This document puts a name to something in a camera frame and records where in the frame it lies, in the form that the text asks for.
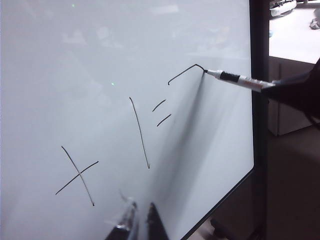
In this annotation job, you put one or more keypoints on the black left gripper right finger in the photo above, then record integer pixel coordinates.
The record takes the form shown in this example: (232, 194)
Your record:
(155, 225)

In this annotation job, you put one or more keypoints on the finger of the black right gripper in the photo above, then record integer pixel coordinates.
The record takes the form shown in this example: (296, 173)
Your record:
(287, 90)

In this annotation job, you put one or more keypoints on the white whiteboard with black frame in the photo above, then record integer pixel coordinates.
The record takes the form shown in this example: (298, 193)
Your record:
(100, 75)

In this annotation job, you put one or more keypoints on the white table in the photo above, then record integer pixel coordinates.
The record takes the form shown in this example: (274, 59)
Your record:
(292, 37)

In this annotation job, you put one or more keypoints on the white whiteboard marker pen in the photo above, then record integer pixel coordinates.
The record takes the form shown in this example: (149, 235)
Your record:
(240, 79)

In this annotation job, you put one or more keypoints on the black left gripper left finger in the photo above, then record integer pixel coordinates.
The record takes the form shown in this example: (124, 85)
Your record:
(125, 225)

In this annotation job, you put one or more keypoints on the beige cabinet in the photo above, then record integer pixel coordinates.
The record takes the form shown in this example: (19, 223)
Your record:
(287, 117)

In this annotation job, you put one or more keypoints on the small dark object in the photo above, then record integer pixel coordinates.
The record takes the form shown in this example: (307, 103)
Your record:
(315, 23)

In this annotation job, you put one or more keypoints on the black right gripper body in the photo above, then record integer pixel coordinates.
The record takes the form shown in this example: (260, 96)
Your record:
(315, 90)

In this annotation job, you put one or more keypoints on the black metal whiteboard stand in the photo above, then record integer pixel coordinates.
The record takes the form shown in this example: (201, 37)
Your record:
(260, 150)

